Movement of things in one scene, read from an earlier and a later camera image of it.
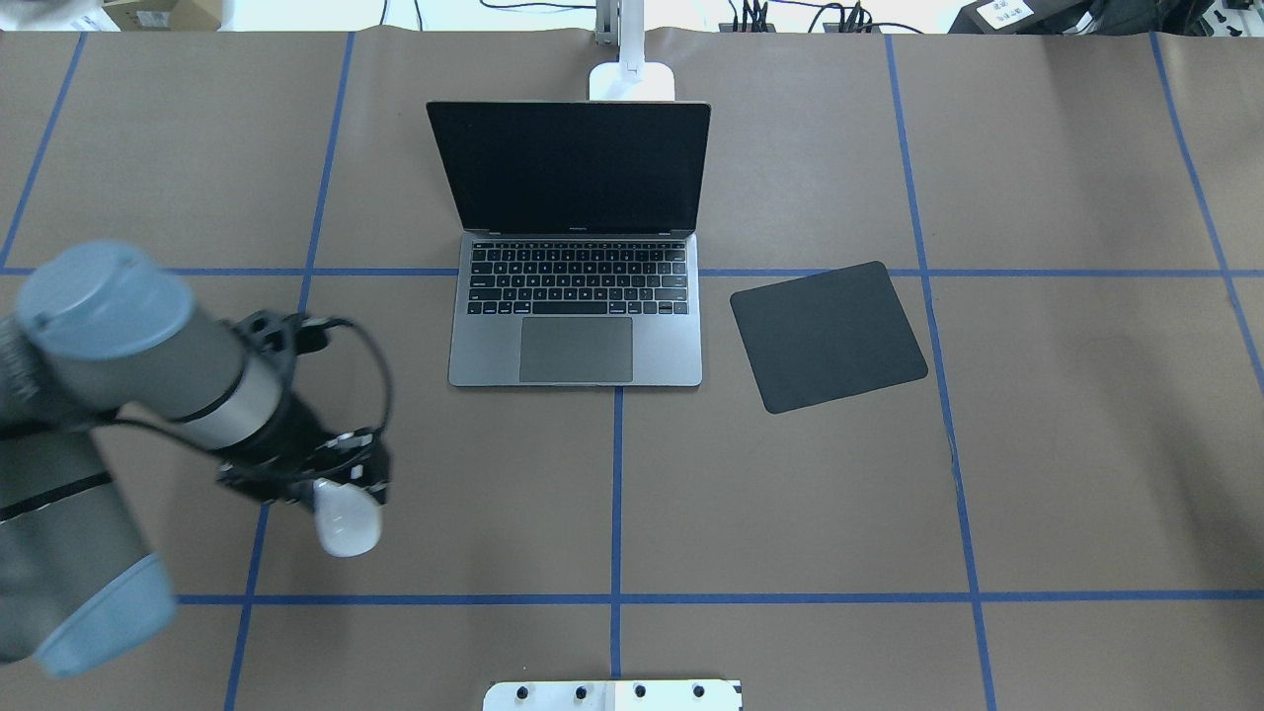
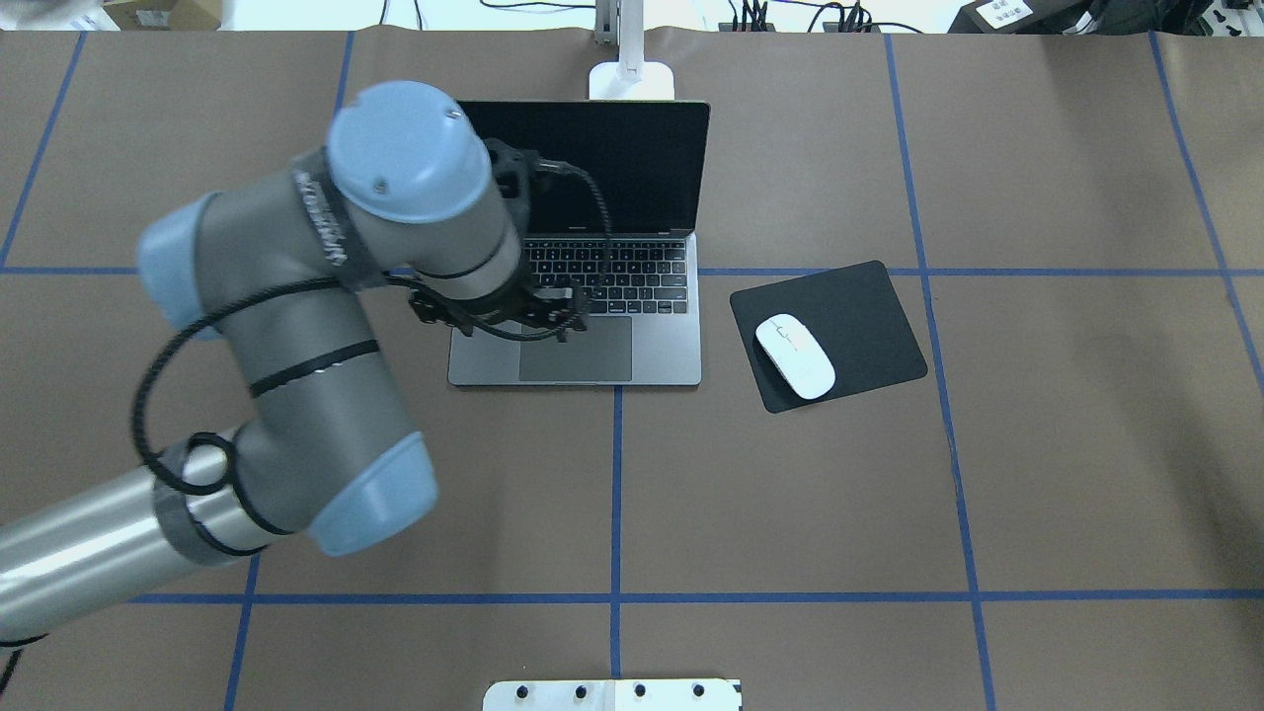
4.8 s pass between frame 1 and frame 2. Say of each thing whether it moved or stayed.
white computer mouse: moved
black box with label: stayed
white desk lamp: stayed
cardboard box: stayed
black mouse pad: stayed
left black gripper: moved
